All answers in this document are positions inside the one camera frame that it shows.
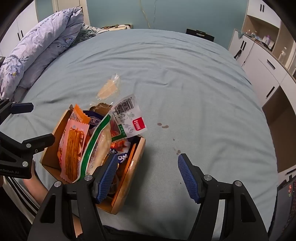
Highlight person's dark striped clothing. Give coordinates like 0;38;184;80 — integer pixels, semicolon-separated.
0;176;49;241

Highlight small clear snack packet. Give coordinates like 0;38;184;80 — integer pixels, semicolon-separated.
97;74;121;100

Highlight black flat object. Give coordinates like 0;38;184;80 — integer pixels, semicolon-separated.
186;28;215;42

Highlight light blue bed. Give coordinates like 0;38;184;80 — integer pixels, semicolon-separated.
5;28;278;241

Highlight white cabinet with black handles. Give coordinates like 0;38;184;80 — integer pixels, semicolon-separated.
228;0;296;163

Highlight black hanging strap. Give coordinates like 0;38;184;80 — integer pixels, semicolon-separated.
233;40;247;59

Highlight pink spicy stick packet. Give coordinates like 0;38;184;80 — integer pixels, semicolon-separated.
57;118;90;184

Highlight brown cardboard box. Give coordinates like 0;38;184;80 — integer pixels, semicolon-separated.
40;103;147;215

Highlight person's left forearm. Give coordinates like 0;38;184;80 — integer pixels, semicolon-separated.
23;160;82;237

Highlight blue and white snack packet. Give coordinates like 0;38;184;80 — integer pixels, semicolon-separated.
109;142;137;167
83;111;103;130

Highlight green-edged clear snack packet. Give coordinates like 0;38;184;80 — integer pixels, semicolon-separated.
77;113;112;183

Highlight green floral pillow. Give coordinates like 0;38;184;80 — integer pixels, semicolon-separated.
76;24;104;41

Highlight white wardrobe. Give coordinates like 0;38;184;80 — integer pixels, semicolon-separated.
0;0;86;42

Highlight orange spicy stick packet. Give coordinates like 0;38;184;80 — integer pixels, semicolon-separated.
70;104;91;124

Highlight lilac floral duvet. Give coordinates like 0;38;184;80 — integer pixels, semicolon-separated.
0;7;85;98

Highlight white barcode snack packet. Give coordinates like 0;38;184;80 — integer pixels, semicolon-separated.
110;94;148;139

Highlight beige bedside object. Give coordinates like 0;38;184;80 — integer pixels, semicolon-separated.
102;23;133;30

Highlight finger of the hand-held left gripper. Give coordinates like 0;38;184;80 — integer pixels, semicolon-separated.
0;132;56;168
0;99;34;126

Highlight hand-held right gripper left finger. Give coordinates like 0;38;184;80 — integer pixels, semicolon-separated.
28;153;119;241

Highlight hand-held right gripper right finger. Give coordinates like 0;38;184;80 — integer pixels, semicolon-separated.
178;153;270;241

